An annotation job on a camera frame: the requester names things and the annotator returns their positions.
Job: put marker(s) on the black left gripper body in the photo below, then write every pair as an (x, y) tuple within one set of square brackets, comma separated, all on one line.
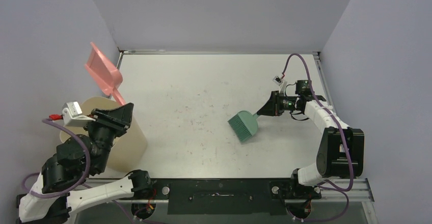
[(107, 127)]

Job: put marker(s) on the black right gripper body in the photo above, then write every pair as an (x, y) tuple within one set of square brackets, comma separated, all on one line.
[(274, 103)]

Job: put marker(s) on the green hand brush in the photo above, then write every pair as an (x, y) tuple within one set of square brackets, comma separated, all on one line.
[(244, 124)]

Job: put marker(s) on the pink plastic dustpan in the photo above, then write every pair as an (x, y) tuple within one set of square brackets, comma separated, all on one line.
[(105, 74)]

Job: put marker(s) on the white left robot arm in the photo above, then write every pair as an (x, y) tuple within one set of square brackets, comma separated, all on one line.
[(55, 197)]

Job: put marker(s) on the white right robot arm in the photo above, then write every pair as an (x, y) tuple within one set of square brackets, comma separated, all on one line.
[(341, 149)]

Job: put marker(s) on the beige waste bin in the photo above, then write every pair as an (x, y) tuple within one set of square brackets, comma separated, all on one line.
[(128, 149)]

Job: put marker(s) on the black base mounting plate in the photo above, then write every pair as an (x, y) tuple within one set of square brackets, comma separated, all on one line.
[(270, 207)]

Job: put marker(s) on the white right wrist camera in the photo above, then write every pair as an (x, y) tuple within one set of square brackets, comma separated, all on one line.
[(281, 83)]

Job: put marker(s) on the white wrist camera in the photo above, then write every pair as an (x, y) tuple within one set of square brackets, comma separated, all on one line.
[(72, 115), (281, 83)]

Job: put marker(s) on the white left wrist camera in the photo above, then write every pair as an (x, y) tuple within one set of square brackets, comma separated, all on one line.
[(72, 115)]

